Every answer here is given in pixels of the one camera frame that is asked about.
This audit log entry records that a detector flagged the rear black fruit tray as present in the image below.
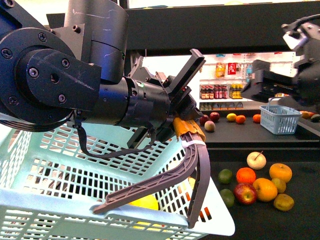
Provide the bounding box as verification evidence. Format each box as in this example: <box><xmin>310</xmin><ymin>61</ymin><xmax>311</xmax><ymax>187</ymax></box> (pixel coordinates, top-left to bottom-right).
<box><xmin>202</xmin><ymin>115</ymin><xmax>320</xmax><ymax>149</ymax></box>

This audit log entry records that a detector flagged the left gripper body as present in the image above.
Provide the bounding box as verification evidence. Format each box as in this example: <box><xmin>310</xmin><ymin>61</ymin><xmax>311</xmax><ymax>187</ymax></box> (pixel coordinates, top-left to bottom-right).
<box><xmin>128</xmin><ymin>48</ymin><xmax>205</xmax><ymax>142</ymax></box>

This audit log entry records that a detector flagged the yellow lemon rear tray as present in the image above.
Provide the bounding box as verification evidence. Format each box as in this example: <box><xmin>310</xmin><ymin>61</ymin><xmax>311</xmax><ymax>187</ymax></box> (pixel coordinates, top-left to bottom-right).
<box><xmin>226</xmin><ymin>113</ymin><xmax>237</xmax><ymax>122</ymax></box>

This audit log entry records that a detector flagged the green lime front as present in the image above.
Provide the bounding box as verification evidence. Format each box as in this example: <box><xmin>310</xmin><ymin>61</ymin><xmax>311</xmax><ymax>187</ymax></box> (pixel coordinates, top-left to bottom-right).
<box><xmin>219</xmin><ymin>188</ymin><xmax>235</xmax><ymax>208</ymax></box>

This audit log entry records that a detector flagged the large light blue basket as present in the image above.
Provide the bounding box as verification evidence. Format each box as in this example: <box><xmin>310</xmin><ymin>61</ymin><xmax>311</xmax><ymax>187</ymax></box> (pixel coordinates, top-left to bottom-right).
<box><xmin>0</xmin><ymin>125</ymin><xmax>235</xmax><ymax>240</ymax></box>

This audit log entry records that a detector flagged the red yellow apple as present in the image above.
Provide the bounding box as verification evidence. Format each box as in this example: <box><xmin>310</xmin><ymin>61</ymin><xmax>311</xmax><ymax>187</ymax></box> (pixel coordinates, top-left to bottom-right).
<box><xmin>233</xmin><ymin>183</ymin><xmax>257</xmax><ymax>206</ymax></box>

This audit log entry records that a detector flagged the grey basket handle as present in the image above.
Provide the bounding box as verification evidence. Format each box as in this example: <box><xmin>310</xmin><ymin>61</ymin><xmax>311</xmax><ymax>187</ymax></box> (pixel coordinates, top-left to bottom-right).
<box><xmin>92</xmin><ymin>132</ymin><xmax>211</xmax><ymax>229</ymax></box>

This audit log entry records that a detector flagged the red apple rear tray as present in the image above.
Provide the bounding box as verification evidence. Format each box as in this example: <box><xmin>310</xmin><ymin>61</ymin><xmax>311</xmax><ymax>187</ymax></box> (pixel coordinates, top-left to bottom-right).
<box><xmin>209</xmin><ymin>112</ymin><xmax>220</xmax><ymax>123</ymax></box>

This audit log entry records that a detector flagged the small blue basket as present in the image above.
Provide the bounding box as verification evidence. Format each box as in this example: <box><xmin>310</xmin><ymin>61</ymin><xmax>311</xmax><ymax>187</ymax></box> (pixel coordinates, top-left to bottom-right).
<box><xmin>259</xmin><ymin>97</ymin><xmax>302</xmax><ymax>135</ymax></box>

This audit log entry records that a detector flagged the white pear with stem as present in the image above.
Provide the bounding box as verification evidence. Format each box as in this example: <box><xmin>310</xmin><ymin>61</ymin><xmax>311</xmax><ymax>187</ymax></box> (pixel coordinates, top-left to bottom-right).
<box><xmin>246</xmin><ymin>151</ymin><xmax>267</xmax><ymax>170</ymax></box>

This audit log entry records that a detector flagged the small orange mandarin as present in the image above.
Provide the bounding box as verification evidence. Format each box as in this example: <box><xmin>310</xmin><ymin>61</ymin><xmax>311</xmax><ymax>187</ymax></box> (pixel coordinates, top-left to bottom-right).
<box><xmin>236</xmin><ymin>167</ymin><xmax>257</xmax><ymax>184</ymax></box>

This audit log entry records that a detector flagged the green lime rear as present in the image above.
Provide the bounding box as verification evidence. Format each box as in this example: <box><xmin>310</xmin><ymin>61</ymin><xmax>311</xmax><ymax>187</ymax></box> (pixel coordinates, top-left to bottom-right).
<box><xmin>218</xmin><ymin>168</ymin><xmax>233</xmax><ymax>185</ymax></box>

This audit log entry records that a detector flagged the kiwi front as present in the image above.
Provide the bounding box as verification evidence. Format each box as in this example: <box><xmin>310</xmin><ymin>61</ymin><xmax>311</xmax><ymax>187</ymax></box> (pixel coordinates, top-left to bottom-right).
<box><xmin>273</xmin><ymin>193</ymin><xmax>295</xmax><ymax>212</ymax></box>

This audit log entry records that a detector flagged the yellow orange fruit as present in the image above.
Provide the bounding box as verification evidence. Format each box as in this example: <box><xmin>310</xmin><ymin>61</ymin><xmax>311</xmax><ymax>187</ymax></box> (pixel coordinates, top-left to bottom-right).
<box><xmin>253</xmin><ymin>178</ymin><xmax>278</xmax><ymax>202</ymax></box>
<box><xmin>269</xmin><ymin>163</ymin><xmax>293</xmax><ymax>183</ymax></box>

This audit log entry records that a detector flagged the yellow orange fruit rear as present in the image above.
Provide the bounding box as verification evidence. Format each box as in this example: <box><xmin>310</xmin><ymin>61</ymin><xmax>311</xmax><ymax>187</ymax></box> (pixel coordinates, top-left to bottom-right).
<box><xmin>269</xmin><ymin>163</ymin><xmax>293</xmax><ymax>183</ymax></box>

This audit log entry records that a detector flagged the yellow lemon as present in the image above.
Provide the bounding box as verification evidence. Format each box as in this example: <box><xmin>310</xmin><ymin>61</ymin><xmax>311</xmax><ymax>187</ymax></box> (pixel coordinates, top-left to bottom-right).
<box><xmin>129</xmin><ymin>194</ymin><xmax>159</xmax><ymax>211</ymax></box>

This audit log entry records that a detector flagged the green lime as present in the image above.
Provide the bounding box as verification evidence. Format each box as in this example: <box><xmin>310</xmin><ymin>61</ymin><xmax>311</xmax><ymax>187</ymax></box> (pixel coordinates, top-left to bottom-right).
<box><xmin>219</xmin><ymin>188</ymin><xmax>235</xmax><ymax>208</ymax></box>
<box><xmin>218</xmin><ymin>168</ymin><xmax>233</xmax><ymax>185</ymax></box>

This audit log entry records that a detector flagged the orange rear tray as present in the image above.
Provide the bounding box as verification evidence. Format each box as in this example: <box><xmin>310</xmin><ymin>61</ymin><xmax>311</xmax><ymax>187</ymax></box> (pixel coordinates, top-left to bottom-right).
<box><xmin>235</xmin><ymin>115</ymin><xmax>246</xmax><ymax>124</ymax></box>

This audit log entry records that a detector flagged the peach rear tray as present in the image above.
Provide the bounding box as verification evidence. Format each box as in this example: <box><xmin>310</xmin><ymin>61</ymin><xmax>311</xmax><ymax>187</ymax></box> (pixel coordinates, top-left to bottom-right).
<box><xmin>204</xmin><ymin>120</ymin><xmax>216</xmax><ymax>132</ymax></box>

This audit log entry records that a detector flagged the black cable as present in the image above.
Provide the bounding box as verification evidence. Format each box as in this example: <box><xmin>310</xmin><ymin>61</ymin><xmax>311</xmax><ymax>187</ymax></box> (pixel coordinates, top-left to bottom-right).
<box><xmin>73</xmin><ymin>109</ymin><xmax>158</xmax><ymax>159</ymax></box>

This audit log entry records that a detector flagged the orange tape wrap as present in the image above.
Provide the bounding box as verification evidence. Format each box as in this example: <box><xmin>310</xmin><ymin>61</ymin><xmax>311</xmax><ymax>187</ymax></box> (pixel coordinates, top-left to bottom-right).
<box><xmin>172</xmin><ymin>117</ymin><xmax>206</xmax><ymax>142</ymax></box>

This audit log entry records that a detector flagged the yellow orange fruit centre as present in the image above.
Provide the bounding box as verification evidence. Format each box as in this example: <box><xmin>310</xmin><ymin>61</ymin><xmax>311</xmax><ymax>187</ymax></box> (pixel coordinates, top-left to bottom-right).
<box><xmin>253</xmin><ymin>178</ymin><xmax>278</xmax><ymax>202</ymax></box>

